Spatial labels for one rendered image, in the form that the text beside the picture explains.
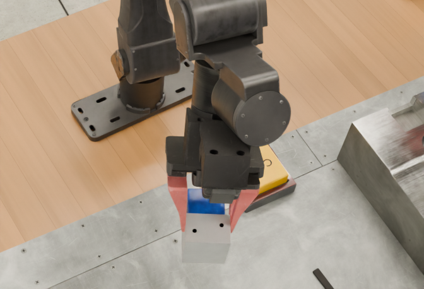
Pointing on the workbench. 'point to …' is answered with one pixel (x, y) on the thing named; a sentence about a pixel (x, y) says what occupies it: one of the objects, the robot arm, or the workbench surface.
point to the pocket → (409, 114)
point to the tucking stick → (322, 279)
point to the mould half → (390, 175)
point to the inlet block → (205, 231)
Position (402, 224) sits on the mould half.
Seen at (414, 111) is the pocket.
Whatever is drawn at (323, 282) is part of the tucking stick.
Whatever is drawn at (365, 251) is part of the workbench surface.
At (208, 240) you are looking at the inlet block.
